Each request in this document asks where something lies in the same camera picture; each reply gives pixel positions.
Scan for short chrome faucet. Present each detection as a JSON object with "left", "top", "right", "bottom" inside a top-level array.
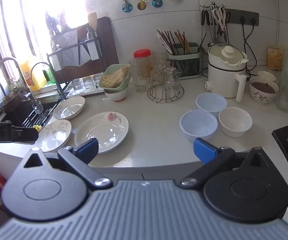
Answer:
[{"left": 30, "top": 62, "right": 61, "bottom": 96}]

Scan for brown cutting board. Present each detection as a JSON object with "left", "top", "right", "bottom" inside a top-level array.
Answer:
[{"left": 58, "top": 16, "right": 120, "bottom": 82}]

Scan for stemmed wine glass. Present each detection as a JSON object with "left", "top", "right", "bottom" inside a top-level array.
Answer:
[{"left": 31, "top": 101, "right": 45, "bottom": 116}]

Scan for grey wall socket strip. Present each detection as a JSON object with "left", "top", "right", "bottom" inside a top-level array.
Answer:
[{"left": 224, "top": 8, "right": 259, "bottom": 27}]

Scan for metal ladle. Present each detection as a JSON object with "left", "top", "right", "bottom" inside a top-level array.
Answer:
[{"left": 199, "top": 32, "right": 217, "bottom": 56}]

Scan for large pink flower plate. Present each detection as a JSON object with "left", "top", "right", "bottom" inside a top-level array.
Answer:
[{"left": 74, "top": 111, "right": 130, "bottom": 154}]

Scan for group of glass mugs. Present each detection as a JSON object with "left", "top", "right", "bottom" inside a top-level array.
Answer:
[{"left": 149, "top": 52, "right": 182, "bottom": 98}]

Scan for green chopstick holder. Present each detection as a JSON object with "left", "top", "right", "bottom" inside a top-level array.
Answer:
[{"left": 167, "top": 42, "right": 201, "bottom": 80}]

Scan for small white bowl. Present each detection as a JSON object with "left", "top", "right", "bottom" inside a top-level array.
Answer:
[{"left": 256, "top": 70, "right": 277, "bottom": 82}]

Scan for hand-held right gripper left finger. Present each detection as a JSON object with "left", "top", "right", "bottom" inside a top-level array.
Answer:
[{"left": 14, "top": 138, "right": 113, "bottom": 191}]

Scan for black sink drain rack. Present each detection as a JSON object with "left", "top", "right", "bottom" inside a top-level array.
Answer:
[{"left": 21, "top": 102, "right": 57, "bottom": 128}]

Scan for black dish rack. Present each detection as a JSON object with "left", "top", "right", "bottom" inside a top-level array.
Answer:
[{"left": 47, "top": 23, "right": 102, "bottom": 92}]

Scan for textured glass pitcher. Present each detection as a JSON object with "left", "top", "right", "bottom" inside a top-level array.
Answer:
[{"left": 129, "top": 58, "right": 150, "bottom": 93}]

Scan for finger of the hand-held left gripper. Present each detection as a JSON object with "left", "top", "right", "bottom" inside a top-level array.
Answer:
[{"left": 11, "top": 126, "right": 39, "bottom": 145}]

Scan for bundle of chopsticks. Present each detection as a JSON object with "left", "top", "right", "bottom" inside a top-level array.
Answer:
[{"left": 156, "top": 29, "right": 192, "bottom": 55}]

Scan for yellow food packet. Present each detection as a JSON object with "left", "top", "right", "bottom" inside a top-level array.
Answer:
[{"left": 267, "top": 45, "right": 287, "bottom": 71}]

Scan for white electric cooking pot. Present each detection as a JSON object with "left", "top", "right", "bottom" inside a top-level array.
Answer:
[{"left": 204, "top": 42, "right": 249, "bottom": 102}]

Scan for green bottle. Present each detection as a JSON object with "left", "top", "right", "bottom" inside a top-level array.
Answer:
[{"left": 43, "top": 68, "right": 55, "bottom": 85}]

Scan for metal pot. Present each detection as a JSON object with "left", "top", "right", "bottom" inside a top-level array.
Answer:
[{"left": 0, "top": 91, "right": 28, "bottom": 115}]

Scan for tall textured glass tumbler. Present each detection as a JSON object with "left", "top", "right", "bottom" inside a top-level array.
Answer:
[{"left": 276, "top": 77, "right": 288, "bottom": 112}]

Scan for white ceramic bowl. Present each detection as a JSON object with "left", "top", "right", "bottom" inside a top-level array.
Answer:
[{"left": 218, "top": 106, "right": 253, "bottom": 138}]

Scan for wire cup rack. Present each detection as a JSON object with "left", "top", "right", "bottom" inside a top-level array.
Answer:
[{"left": 147, "top": 83, "right": 185, "bottom": 104}]

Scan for white kitchen scissors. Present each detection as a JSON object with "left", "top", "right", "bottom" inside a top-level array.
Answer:
[{"left": 213, "top": 4, "right": 229, "bottom": 35}]

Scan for tall chrome faucet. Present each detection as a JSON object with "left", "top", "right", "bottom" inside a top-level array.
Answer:
[{"left": 0, "top": 57, "right": 38, "bottom": 101}]

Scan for white bowl with red foot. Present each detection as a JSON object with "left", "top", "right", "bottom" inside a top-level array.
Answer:
[{"left": 104, "top": 83, "right": 130, "bottom": 102}]

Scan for wooden spatula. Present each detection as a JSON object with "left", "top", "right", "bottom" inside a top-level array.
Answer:
[{"left": 87, "top": 12, "right": 98, "bottom": 31}]

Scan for black power cable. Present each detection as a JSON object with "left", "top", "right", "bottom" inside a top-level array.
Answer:
[
  {"left": 239, "top": 17, "right": 252, "bottom": 77},
  {"left": 249, "top": 18, "right": 259, "bottom": 67}
]

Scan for translucent plastic bowl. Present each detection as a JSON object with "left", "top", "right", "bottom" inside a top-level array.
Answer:
[
  {"left": 195, "top": 93, "right": 228, "bottom": 118},
  {"left": 179, "top": 110, "right": 218, "bottom": 143}
]

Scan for yellow detergent bottle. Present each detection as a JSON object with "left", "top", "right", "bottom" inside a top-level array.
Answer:
[{"left": 20, "top": 59, "right": 48, "bottom": 92}]

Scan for patterned bowl with brown food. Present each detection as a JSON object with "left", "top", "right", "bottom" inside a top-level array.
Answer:
[{"left": 249, "top": 76, "right": 280, "bottom": 105}]

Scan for oval leaf pattern plate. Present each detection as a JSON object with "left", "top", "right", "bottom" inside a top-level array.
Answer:
[{"left": 52, "top": 96, "right": 86, "bottom": 120}]

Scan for green strainer with noodles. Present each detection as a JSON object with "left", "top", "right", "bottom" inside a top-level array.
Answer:
[{"left": 99, "top": 64, "right": 131, "bottom": 89}]

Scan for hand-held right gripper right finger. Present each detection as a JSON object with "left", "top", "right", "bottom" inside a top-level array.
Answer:
[{"left": 179, "top": 137, "right": 276, "bottom": 188}]

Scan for red lid plastic jar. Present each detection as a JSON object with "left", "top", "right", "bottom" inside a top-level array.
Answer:
[{"left": 133, "top": 49, "right": 152, "bottom": 66}]

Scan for metal tray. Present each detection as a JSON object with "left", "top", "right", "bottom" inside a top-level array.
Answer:
[{"left": 66, "top": 79, "right": 105, "bottom": 98}]

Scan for hanging scissors and utensils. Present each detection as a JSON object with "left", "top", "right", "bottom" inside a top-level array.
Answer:
[{"left": 200, "top": 3, "right": 232, "bottom": 44}]

